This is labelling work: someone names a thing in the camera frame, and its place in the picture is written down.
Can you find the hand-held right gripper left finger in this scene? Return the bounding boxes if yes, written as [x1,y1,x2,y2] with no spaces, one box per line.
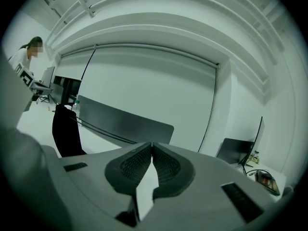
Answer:
[42,142,154,231]

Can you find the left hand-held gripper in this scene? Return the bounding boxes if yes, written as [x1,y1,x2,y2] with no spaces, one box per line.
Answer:
[13,62,52,95]

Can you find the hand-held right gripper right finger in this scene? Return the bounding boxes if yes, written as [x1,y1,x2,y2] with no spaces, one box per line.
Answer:
[144,142,287,231]

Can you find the black cloth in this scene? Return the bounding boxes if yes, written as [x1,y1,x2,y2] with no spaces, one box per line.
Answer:
[52,104,139,158]

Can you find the grey computer monitor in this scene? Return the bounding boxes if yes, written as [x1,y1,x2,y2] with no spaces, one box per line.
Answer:
[42,66,55,86]

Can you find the black monitor with splayed stand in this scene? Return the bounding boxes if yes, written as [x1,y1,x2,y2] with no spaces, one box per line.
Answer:
[49,82,64,105]
[238,116,265,175]

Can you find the dark glass window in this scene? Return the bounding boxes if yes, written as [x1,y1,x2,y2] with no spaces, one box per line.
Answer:
[52,75,82,105]

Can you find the clear plastic water bottle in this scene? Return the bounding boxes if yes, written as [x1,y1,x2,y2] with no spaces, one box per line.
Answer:
[72,100,81,120]

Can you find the black computer monitor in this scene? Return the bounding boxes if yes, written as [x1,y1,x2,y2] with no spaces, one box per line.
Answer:
[216,138,256,165]

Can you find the small yellow green items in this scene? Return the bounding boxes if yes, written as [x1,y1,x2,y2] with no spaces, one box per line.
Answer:
[247,150,261,165]

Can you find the black tray with tools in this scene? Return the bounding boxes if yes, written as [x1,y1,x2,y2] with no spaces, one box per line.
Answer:
[255,171,281,196]

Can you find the long dark desk divider panel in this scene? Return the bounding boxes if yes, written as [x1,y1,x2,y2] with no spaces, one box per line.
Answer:
[77,95,175,145]

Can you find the white roller blind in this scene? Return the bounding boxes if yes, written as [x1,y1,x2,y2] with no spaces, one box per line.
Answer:
[55,43,221,154]

